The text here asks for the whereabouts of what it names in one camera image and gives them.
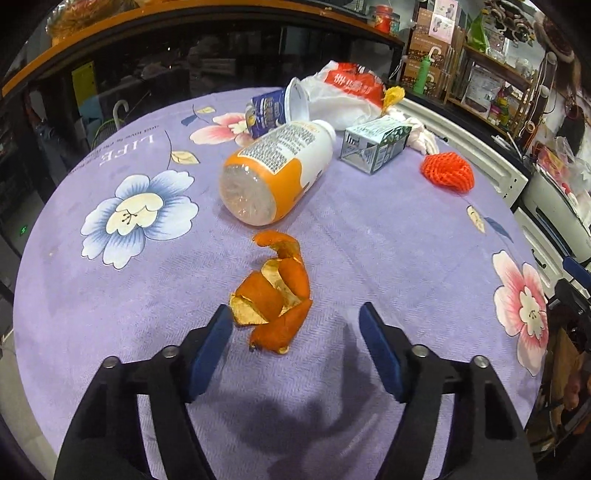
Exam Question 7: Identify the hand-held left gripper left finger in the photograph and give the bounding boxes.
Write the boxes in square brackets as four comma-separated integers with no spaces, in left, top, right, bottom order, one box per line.
[54,305,234,480]

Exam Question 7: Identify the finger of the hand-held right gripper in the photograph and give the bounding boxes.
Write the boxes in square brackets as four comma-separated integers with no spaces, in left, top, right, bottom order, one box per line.
[554,256,591,333]

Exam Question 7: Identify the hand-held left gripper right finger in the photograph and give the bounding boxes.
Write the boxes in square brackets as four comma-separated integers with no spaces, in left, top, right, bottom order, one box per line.
[359,302,540,480]

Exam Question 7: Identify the orange peel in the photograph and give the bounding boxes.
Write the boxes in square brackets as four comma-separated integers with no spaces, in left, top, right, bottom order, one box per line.
[228,230,314,355]

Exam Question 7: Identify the white red printed plastic bag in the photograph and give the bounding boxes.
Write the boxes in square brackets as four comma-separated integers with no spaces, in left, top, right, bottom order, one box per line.
[300,60,393,132]

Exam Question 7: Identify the white stacked drawer unit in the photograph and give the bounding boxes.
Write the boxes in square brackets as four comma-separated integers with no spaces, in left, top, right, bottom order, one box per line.
[512,208,578,296]

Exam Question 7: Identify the white printer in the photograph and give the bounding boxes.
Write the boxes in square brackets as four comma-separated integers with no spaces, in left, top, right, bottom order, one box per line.
[524,171,591,250]

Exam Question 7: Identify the purple floral tablecloth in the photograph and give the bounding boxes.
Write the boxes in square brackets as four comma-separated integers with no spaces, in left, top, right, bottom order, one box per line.
[13,87,550,480]

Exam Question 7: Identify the clear plastic bag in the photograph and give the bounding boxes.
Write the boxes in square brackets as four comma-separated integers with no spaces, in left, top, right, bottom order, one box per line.
[536,136,591,195]

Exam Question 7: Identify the red foam fruit net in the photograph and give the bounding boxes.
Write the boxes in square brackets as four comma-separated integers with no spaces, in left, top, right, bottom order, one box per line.
[420,153,475,193]

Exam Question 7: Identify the white long drawer cabinet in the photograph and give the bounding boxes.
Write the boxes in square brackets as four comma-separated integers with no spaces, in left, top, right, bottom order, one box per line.
[394,99,532,208]

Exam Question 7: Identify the orange labelled plastic bottle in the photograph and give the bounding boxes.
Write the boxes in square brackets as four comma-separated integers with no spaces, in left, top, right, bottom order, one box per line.
[218,119,336,227]

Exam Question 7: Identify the crumpled white tissue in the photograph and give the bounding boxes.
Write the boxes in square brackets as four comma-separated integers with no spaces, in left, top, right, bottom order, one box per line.
[382,106,441,155]

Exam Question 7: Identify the small drink carton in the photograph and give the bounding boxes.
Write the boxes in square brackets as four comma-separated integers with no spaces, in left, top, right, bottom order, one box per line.
[339,115,413,175]

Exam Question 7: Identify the wooden shelf rack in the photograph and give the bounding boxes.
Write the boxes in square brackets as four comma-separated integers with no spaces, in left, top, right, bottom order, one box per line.
[445,44,541,139]

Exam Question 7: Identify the red round trimmed hat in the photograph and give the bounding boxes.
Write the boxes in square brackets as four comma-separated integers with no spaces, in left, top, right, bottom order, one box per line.
[540,18,578,63]

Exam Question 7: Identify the green bottle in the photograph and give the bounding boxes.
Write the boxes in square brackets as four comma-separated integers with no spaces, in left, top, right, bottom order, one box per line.
[413,58,431,95]

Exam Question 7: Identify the blue labelled white cup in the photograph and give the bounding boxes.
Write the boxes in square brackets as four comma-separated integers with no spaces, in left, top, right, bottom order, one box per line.
[245,78,311,139]

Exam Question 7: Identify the green plastic leaves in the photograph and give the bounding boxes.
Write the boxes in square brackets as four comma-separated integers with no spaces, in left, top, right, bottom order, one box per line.
[468,14,490,51]

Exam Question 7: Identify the ornate beaded headdress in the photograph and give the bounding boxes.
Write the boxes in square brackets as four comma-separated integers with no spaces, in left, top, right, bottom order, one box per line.
[485,0,536,44]

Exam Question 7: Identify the pink portrait box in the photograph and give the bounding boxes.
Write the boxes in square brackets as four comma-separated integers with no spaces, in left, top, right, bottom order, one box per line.
[429,0,458,38]

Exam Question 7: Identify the yellow paper sign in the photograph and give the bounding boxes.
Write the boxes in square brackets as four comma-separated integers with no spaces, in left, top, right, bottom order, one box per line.
[71,62,95,109]

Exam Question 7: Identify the curved glass-front counter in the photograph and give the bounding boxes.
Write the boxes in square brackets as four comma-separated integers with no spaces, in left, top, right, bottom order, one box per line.
[0,0,409,296]

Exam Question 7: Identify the round wire mesh racket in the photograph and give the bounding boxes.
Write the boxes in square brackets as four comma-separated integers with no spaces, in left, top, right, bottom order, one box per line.
[92,117,116,148]

